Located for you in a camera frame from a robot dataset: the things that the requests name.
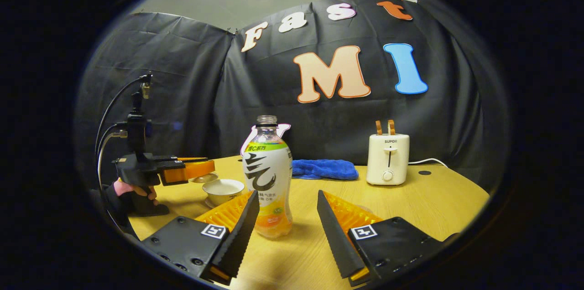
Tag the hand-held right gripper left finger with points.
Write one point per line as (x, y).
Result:
(242, 235)

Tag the white teacup lid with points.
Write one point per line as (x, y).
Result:
(203, 178)

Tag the blue towel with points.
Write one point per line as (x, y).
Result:
(324, 169)

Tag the white toaster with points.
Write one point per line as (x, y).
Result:
(388, 153)

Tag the black backdrop cloth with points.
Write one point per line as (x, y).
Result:
(182, 98)

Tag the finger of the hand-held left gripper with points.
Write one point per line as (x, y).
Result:
(187, 172)

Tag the toasted bread slice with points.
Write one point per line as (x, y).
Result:
(391, 127)
(378, 128)

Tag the plastic water bottle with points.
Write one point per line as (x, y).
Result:
(267, 176)

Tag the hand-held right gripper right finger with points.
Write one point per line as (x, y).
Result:
(335, 240)

